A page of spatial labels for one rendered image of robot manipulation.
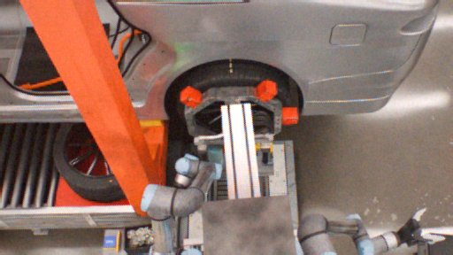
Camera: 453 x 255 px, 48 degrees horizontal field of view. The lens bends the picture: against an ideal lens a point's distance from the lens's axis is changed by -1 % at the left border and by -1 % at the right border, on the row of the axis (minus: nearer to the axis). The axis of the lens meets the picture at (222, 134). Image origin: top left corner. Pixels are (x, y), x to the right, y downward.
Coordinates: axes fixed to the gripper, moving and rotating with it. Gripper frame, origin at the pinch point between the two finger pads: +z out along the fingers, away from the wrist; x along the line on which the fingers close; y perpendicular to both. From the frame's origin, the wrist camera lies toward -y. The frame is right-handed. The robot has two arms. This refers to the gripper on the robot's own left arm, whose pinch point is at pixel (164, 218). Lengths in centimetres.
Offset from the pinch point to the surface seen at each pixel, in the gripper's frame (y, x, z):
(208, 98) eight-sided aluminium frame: -9, 4, -66
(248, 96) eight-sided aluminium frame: 6, 16, -75
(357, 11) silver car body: 56, 10, -126
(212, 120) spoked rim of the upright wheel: -33, 35, -56
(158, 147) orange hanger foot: -45, 14, -30
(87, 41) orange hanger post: 42, -97, -62
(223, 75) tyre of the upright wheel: -6, 5, -80
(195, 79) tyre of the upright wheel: -20, 0, -73
